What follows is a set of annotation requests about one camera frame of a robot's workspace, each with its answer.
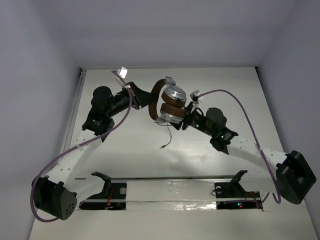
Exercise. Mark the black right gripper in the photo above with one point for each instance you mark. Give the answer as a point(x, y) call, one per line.
point(188, 115)

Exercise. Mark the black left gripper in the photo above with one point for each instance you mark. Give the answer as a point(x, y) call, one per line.
point(135, 95)

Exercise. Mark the brown silver headphones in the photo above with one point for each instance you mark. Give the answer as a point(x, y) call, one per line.
point(167, 102)

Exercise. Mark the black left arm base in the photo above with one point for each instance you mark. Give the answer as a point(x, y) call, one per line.
point(111, 196)

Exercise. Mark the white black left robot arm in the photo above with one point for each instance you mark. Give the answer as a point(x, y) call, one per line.
point(55, 190)

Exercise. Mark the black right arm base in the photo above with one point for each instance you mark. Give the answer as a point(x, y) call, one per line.
point(230, 195)

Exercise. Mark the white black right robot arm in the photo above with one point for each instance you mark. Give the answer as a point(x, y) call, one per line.
point(288, 174)

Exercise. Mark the white front cover panel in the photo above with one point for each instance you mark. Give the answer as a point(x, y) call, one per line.
point(242, 224)

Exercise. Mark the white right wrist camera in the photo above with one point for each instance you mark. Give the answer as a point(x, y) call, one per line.
point(196, 97)

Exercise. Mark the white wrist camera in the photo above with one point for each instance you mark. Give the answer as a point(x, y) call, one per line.
point(196, 97)
point(120, 76)

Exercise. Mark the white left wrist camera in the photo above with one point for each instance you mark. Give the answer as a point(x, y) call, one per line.
point(120, 76)

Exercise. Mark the aluminium rail left side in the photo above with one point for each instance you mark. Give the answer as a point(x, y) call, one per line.
point(67, 137)

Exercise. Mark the aluminium rail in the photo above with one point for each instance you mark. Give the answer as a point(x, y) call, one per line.
point(67, 137)
point(209, 177)

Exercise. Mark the aluminium rail front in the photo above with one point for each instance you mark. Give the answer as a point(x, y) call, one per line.
point(209, 177)

